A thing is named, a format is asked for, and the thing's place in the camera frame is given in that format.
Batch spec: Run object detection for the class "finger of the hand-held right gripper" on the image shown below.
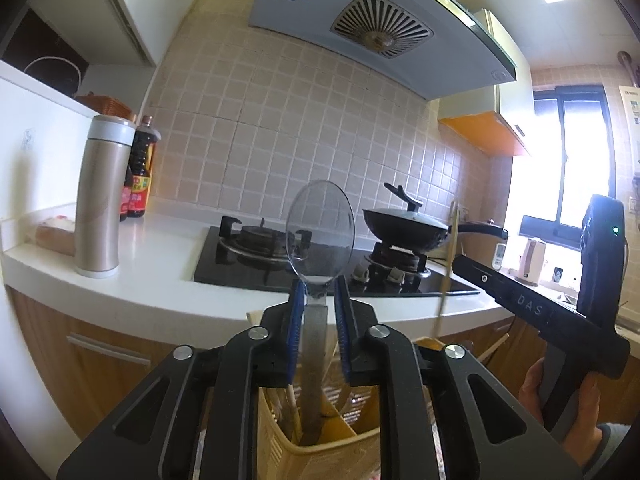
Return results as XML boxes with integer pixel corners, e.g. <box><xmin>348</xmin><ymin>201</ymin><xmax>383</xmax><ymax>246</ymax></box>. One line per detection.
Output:
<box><xmin>451</xmin><ymin>254</ymin><xmax>515</xmax><ymax>312</ymax></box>

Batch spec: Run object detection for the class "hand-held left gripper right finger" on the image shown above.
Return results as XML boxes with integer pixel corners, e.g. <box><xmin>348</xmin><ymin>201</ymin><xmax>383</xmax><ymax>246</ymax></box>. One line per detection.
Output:
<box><xmin>334</xmin><ymin>275</ymin><xmax>585</xmax><ymax>480</ymax></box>

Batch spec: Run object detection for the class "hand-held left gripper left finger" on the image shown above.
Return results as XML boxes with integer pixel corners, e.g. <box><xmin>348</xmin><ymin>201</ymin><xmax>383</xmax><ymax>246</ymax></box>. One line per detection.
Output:
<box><xmin>56</xmin><ymin>275</ymin><xmax>307</xmax><ymax>480</ymax></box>

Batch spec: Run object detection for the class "clear plastic spoon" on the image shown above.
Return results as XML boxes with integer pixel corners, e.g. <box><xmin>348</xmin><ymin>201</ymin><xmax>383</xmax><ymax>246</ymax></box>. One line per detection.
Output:
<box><xmin>285</xmin><ymin>180</ymin><xmax>356</xmax><ymax>448</ymax></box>

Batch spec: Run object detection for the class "yellow plastic utensil basket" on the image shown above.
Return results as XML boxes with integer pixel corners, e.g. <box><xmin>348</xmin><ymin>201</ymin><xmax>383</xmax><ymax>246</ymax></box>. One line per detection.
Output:
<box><xmin>257</xmin><ymin>337</ymin><xmax>446</xmax><ymax>480</ymax></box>

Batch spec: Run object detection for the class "person's right forearm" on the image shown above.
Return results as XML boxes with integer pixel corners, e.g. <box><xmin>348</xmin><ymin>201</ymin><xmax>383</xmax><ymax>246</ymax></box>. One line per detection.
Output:
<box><xmin>582</xmin><ymin>422</ymin><xmax>632</xmax><ymax>478</ymax></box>

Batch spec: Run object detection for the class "person's right hand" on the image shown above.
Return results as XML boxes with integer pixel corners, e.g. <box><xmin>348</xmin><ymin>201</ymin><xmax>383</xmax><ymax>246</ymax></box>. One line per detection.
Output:
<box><xmin>517</xmin><ymin>357</ymin><xmax>603</xmax><ymax>471</ymax></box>

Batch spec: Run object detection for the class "silver rice cooker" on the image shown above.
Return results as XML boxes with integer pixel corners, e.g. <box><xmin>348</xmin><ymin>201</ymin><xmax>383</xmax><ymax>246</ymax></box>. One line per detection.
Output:
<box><xmin>457</xmin><ymin>215</ymin><xmax>509</xmax><ymax>271</ymax></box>

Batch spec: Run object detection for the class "white electric kettle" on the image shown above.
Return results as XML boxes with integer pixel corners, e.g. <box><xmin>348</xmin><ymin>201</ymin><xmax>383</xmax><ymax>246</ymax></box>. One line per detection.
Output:
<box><xmin>515</xmin><ymin>236</ymin><xmax>547</xmax><ymax>286</ymax></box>

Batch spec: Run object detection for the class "black wok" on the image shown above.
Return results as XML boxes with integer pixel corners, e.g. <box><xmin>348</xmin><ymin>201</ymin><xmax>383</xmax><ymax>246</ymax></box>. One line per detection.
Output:
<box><xmin>362</xmin><ymin>208</ymin><xmax>509</xmax><ymax>255</ymax></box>

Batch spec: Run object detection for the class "black gas stove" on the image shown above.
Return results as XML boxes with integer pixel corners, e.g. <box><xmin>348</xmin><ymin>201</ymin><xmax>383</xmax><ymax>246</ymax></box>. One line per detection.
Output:
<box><xmin>193</xmin><ymin>216</ymin><xmax>481</xmax><ymax>297</ymax></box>

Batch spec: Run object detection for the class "glass wok lid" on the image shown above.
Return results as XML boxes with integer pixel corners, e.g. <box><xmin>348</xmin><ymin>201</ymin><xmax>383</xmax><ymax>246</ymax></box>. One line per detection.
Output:
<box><xmin>363</xmin><ymin>183</ymin><xmax>448</xmax><ymax>231</ymax></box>

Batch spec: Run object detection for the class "dark framed window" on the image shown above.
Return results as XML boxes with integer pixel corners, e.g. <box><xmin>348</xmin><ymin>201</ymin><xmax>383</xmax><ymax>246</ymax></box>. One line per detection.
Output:
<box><xmin>520</xmin><ymin>85</ymin><xmax>616</xmax><ymax>253</ymax></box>

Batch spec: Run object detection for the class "white water heater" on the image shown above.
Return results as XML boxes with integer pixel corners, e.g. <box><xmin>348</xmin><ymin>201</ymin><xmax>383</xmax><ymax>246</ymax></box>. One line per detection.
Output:
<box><xmin>619</xmin><ymin>84</ymin><xmax>640</xmax><ymax>181</ymax></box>

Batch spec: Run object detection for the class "dark soy sauce bottle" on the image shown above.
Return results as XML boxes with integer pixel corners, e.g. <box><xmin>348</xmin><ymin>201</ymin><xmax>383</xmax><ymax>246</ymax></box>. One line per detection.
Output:
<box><xmin>127</xmin><ymin>116</ymin><xmax>162</xmax><ymax>219</ymax></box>

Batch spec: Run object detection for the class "champagne thermos bottle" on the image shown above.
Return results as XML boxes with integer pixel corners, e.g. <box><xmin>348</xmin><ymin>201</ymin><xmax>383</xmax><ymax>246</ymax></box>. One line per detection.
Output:
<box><xmin>74</xmin><ymin>115</ymin><xmax>137</xmax><ymax>279</ymax></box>

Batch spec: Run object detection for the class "wooden base cabinet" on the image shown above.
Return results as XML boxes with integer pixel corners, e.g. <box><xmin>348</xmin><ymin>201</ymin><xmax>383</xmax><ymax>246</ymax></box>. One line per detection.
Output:
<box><xmin>7</xmin><ymin>287</ymin><xmax>640</xmax><ymax>441</ymax></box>

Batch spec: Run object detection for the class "wrapped food package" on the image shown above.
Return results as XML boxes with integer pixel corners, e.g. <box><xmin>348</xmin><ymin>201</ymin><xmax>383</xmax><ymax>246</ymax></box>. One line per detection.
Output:
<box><xmin>34</xmin><ymin>215</ymin><xmax>78</xmax><ymax>256</ymax></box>

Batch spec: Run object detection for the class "brown wicker basket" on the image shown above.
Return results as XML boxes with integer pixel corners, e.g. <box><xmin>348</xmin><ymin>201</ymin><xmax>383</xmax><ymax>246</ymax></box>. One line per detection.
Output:
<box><xmin>75</xmin><ymin>92</ymin><xmax>137</xmax><ymax>121</ymax></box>

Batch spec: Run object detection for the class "white range hood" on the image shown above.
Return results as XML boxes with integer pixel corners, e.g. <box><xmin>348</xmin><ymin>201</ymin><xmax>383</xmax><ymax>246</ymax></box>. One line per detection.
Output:
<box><xmin>248</xmin><ymin>0</ymin><xmax>517</xmax><ymax>101</ymax></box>

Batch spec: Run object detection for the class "cream and orange wall cabinet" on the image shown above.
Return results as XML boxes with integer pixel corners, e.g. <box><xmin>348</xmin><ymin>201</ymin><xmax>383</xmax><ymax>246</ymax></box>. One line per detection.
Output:
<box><xmin>438</xmin><ymin>8</ymin><xmax>536</xmax><ymax>157</ymax></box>

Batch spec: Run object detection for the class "silver cabinet handle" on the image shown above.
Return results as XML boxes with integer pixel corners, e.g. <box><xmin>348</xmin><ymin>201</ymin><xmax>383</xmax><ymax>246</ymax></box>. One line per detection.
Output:
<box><xmin>66</xmin><ymin>332</ymin><xmax>151</xmax><ymax>367</ymax></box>

